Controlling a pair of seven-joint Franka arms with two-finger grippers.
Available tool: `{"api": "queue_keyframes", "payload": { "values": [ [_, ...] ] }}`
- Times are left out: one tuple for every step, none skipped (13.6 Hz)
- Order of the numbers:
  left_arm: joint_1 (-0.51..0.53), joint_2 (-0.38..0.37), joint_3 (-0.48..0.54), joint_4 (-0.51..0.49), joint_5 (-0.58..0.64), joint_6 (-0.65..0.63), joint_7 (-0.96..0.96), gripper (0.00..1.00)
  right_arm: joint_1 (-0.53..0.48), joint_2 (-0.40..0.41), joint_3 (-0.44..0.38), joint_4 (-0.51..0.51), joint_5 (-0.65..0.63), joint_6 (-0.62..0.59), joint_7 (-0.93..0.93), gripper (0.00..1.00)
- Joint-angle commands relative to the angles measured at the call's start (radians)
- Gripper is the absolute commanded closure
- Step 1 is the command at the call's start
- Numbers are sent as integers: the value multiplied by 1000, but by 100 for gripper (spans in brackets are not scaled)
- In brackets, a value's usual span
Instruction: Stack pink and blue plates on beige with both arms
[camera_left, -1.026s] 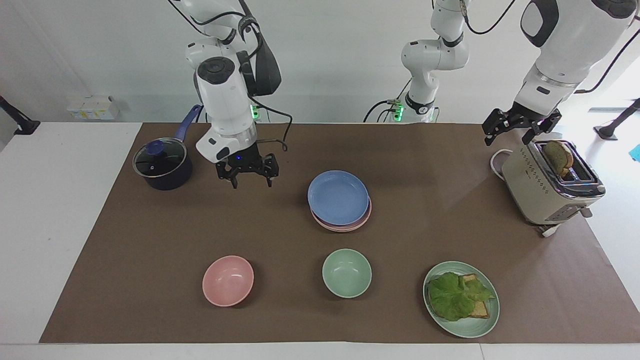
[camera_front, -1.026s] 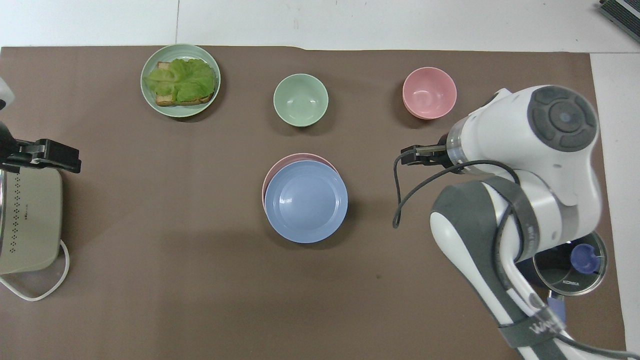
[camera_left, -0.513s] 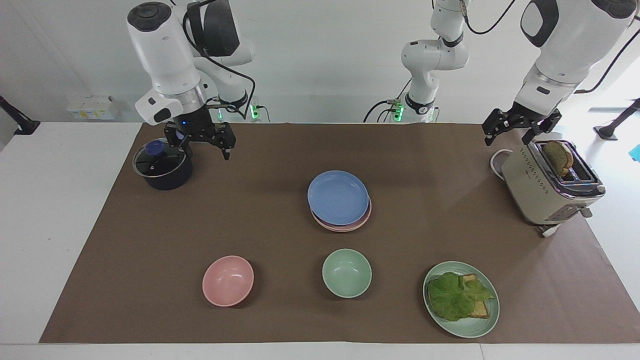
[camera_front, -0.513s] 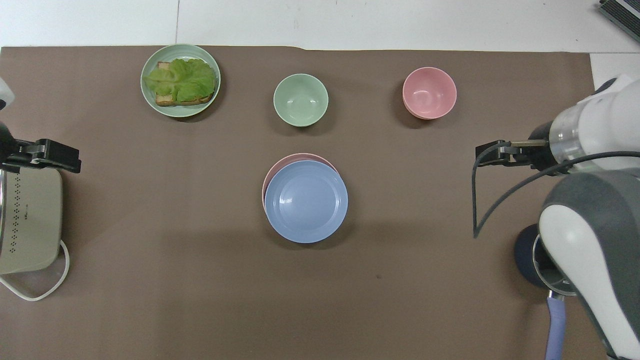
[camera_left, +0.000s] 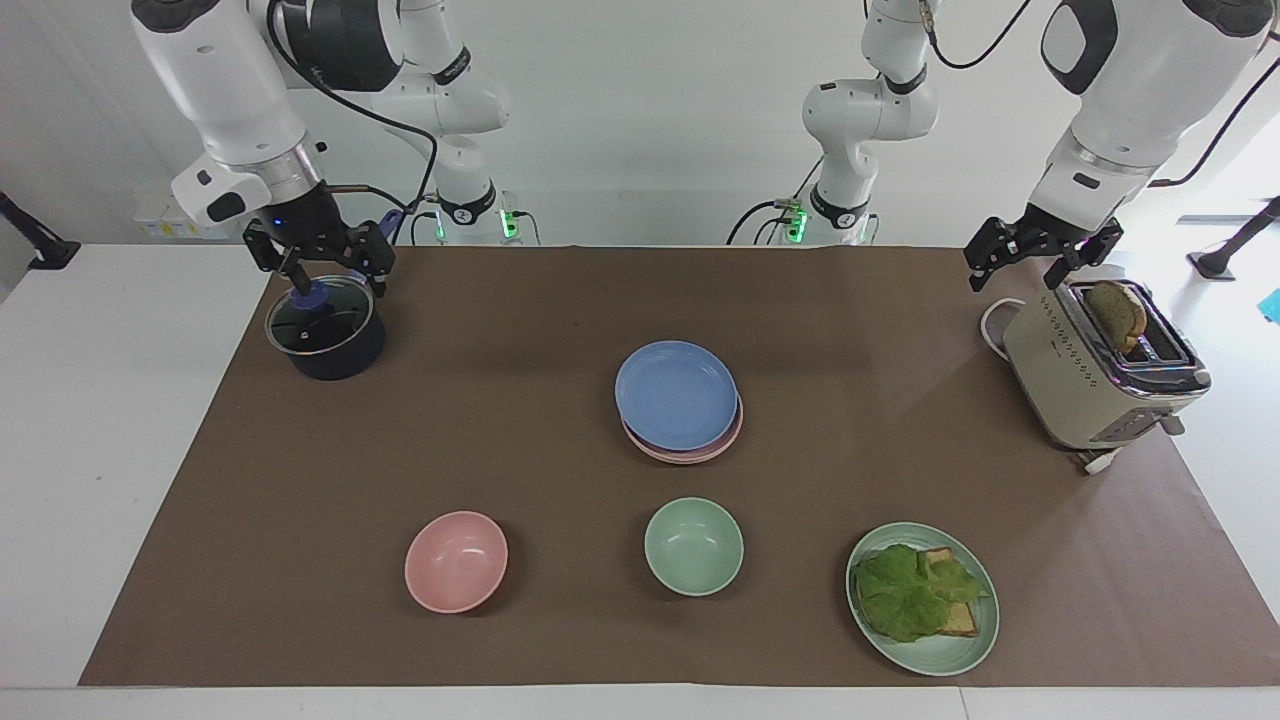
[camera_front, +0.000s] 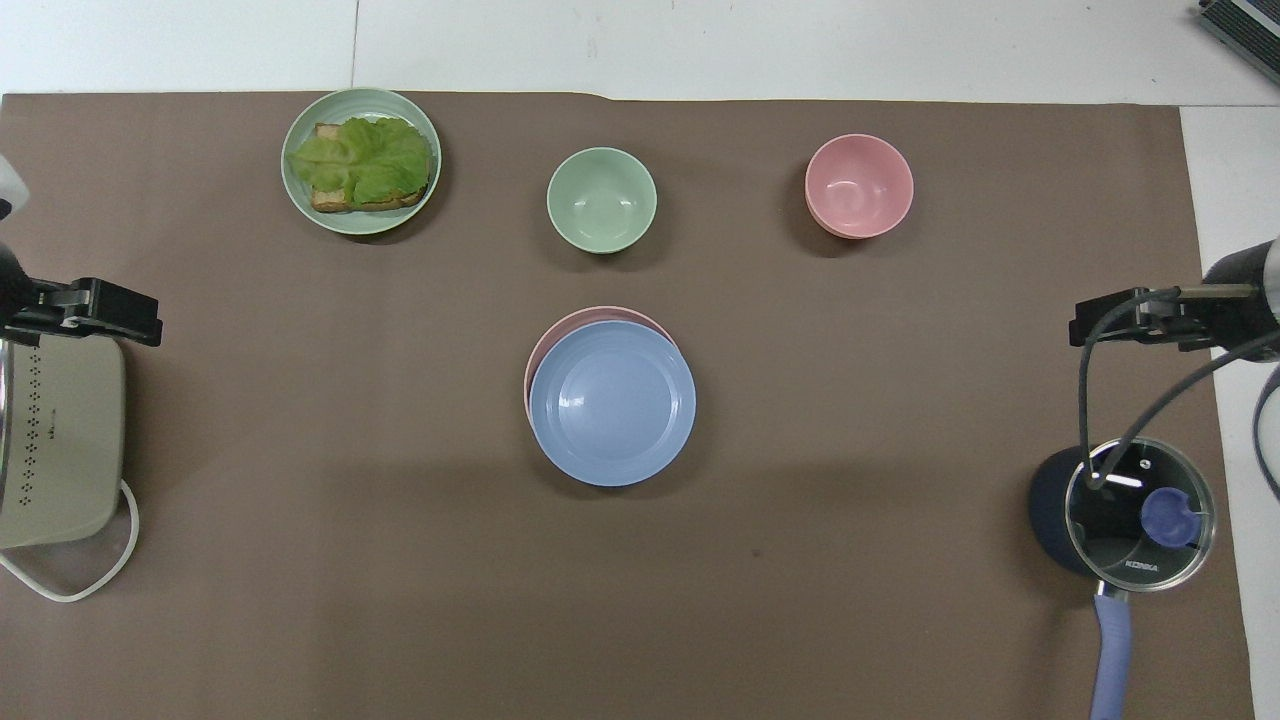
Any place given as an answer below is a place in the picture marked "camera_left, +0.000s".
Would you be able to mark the brown bread slice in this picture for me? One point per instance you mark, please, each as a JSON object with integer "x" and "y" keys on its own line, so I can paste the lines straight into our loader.
{"x": 1118, "y": 312}

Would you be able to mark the toasted bread slice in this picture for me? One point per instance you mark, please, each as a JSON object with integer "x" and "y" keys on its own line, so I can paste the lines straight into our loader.
{"x": 940, "y": 556}
{"x": 962, "y": 620}

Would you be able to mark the dark blue pot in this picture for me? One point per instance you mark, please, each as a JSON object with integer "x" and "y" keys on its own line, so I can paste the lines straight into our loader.
{"x": 340, "y": 365}

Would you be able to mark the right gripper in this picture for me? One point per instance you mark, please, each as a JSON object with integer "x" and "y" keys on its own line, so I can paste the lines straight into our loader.
{"x": 308, "y": 225}

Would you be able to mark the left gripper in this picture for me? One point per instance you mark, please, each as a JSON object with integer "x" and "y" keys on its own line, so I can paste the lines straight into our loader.
{"x": 1056, "y": 235}

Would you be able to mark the green lettuce leaf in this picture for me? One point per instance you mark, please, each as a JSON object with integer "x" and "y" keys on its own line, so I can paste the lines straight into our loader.
{"x": 905, "y": 595}

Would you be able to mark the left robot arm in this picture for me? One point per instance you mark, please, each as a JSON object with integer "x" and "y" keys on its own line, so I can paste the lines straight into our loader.
{"x": 1130, "y": 90}

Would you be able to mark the pink plate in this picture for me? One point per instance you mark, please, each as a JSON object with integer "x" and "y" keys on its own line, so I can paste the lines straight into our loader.
{"x": 732, "y": 432}

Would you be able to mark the green bowl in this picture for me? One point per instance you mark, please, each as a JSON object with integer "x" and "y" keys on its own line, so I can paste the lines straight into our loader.
{"x": 694, "y": 546}

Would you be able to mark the blue plate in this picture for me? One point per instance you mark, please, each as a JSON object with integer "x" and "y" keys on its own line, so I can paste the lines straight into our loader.
{"x": 675, "y": 392}

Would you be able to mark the green plate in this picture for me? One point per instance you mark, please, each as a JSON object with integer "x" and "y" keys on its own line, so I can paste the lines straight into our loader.
{"x": 940, "y": 652}

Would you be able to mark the pink bowl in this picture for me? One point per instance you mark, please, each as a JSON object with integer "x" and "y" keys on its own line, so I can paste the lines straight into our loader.
{"x": 456, "y": 562}

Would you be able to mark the beige toaster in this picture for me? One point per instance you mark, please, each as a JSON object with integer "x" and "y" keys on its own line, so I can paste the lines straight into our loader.
{"x": 1070, "y": 385}

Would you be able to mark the beige plate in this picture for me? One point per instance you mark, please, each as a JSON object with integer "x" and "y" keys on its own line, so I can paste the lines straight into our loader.
{"x": 690, "y": 461}

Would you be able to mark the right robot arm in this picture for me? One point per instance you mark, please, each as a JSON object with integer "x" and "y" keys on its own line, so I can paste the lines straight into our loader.
{"x": 230, "y": 90}

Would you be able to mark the glass pot lid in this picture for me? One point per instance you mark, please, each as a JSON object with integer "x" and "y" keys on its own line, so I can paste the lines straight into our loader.
{"x": 330, "y": 325}

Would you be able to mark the black stand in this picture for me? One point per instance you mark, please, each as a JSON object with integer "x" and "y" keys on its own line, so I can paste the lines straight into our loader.
{"x": 1225, "y": 255}
{"x": 45, "y": 250}

